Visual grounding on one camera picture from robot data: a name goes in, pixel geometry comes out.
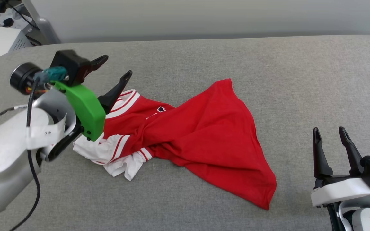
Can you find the white partition panel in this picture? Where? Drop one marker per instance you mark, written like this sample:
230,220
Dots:
204,16

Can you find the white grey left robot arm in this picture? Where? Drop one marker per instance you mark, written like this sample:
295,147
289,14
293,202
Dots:
2,154

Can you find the black cylindrical left gripper motor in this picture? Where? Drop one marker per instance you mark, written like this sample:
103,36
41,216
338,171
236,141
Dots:
22,77

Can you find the grey partition foot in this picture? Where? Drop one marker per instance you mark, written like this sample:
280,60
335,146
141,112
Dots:
48,30

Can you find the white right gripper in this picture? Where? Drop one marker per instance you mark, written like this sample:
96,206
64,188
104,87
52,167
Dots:
336,192

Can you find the red white basketball jersey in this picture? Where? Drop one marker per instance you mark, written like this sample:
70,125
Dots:
210,134

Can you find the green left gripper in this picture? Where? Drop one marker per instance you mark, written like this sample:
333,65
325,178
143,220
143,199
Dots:
87,109

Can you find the white paper label tag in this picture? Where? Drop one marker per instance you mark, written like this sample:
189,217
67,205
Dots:
43,134

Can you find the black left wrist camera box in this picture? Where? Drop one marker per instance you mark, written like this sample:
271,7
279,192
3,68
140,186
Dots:
69,64

